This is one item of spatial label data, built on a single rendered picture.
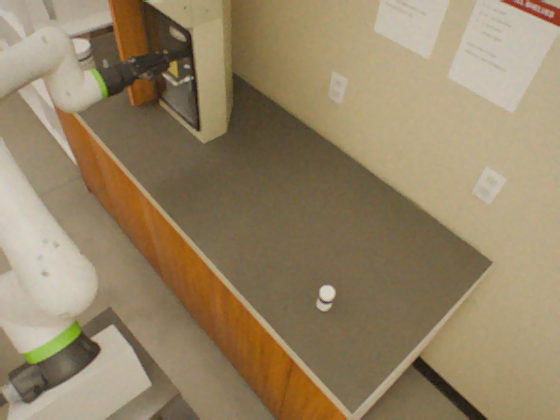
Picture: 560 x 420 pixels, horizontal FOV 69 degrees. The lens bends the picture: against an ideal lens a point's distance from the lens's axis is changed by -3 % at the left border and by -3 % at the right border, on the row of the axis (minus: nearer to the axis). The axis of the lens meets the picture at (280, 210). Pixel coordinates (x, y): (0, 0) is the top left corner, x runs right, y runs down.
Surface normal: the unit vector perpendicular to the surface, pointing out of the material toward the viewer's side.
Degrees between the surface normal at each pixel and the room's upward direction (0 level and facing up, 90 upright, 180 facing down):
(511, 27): 90
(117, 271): 0
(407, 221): 0
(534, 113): 90
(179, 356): 0
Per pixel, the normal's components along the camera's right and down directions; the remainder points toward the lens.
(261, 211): 0.07, -0.64
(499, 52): -0.74, 0.48
